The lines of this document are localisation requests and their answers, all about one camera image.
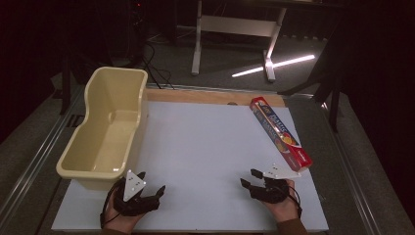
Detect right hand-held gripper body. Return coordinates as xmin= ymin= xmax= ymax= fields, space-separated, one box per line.
xmin=252 ymin=163 xmax=302 ymax=205

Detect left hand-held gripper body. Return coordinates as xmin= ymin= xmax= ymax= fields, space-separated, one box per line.
xmin=112 ymin=168 xmax=161 ymax=217

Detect long red blue wrap box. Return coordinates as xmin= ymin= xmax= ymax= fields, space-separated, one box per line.
xmin=249 ymin=96 xmax=313 ymax=173

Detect cream plastic bin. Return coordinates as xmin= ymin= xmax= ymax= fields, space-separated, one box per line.
xmin=55 ymin=66 xmax=149 ymax=192

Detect person's left hand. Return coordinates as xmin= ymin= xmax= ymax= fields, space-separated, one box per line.
xmin=103 ymin=195 xmax=146 ymax=235

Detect person's right hand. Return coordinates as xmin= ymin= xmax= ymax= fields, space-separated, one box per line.
xmin=261 ymin=188 xmax=301 ymax=223

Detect white table board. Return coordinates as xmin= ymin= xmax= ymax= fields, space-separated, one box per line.
xmin=51 ymin=100 xmax=330 ymax=233

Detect black metal stand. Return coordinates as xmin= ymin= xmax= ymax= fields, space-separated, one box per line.
xmin=52 ymin=52 xmax=86 ymax=116
xmin=277 ymin=32 xmax=344 ymax=133

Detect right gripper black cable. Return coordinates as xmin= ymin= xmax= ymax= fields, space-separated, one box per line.
xmin=284 ymin=182 xmax=303 ymax=219

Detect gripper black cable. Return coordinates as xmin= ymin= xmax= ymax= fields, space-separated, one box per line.
xmin=99 ymin=180 xmax=125 ymax=229
xmin=284 ymin=182 xmax=303 ymax=219

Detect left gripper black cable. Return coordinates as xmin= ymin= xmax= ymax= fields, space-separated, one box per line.
xmin=99 ymin=180 xmax=125 ymax=229

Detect metal floor rail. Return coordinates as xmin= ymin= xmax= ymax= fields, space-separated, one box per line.
xmin=317 ymin=97 xmax=383 ymax=235
xmin=0 ymin=87 xmax=86 ymax=219

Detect black floor cables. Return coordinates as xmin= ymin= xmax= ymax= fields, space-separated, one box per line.
xmin=140 ymin=32 xmax=197 ymax=90

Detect white metal desk frame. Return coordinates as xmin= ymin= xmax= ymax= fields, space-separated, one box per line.
xmin=191 ymin=0 xmax=288 ymax=83

